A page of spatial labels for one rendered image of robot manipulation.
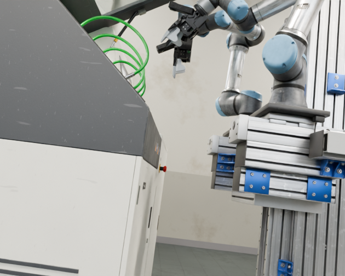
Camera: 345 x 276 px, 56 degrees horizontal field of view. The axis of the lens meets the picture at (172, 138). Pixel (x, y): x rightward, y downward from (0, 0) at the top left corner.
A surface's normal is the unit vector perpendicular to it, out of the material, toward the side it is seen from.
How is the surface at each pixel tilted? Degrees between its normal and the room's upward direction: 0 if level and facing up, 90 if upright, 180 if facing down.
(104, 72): 90
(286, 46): 97
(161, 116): 90
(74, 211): 90
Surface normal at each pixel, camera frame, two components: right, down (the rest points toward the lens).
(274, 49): -0.56, -0.07
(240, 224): 0.07, -0.14
